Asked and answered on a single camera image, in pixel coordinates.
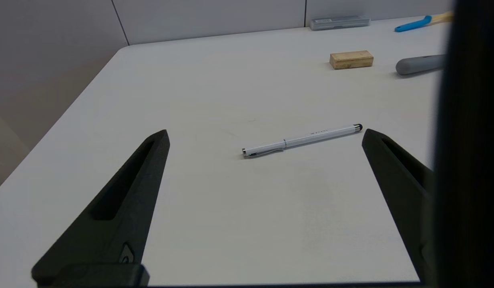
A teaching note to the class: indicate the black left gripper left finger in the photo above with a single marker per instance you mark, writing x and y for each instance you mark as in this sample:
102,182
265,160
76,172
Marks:
123,224

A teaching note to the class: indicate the small wooden block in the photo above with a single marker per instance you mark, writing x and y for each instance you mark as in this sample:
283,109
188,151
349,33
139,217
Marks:
351,60

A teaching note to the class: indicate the white stylus pen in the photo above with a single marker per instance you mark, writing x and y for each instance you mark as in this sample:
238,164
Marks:
311,138

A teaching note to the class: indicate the grey transparent pencil case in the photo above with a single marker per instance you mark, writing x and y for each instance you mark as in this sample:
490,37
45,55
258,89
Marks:
339,22

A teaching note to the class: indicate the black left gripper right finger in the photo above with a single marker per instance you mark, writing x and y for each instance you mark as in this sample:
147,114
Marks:
407,200

